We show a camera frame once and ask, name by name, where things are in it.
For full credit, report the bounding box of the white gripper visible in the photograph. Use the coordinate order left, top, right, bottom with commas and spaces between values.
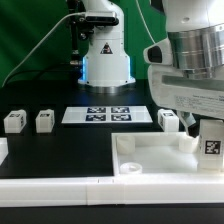
143, 39, 224, 137

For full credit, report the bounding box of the white square tabletop tray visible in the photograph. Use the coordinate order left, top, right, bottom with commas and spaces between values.
112, 132, 224, 176

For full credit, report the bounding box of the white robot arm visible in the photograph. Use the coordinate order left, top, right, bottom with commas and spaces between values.
80, 0, 224, 126

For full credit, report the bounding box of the white U-shaped fence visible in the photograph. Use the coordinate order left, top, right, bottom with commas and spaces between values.
0, 137, 224, 208

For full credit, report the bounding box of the white tag sheet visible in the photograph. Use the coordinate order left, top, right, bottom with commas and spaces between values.
62, 106, 152, 124

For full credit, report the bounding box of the white cable right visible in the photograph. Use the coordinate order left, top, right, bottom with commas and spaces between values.
134, 0, 157, 44

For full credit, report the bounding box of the white cable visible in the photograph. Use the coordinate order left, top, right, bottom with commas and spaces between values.
1, 11, 87, 88
134, 0, 157, 44

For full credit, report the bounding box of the black camera stand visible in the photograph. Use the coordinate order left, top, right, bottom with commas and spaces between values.
66, 0, 85, 77

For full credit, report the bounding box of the white cable left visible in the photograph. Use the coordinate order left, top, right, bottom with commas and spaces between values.
1, 11, 87, 88

